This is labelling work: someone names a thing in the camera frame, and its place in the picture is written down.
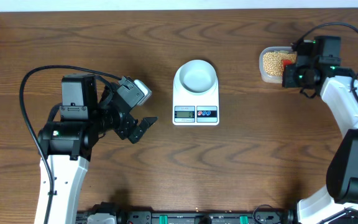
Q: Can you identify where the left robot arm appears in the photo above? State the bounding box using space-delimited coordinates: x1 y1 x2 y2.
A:
35 74 157 223

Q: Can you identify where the white kitchen scale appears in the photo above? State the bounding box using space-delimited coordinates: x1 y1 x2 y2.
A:
172 68 220 126

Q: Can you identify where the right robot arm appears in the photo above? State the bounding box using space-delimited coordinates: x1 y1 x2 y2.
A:
282 36 358 223

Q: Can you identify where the clear container of soybeans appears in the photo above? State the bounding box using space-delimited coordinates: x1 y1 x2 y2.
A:
259 47 296 84

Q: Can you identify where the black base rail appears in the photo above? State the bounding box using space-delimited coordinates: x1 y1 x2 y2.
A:
75 202 298 224

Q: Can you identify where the red measuring scoop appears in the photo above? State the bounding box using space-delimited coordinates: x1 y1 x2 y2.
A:
282 59 294 69

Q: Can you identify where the grey bowl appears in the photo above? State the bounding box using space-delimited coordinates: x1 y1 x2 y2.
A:
178 60 218 94

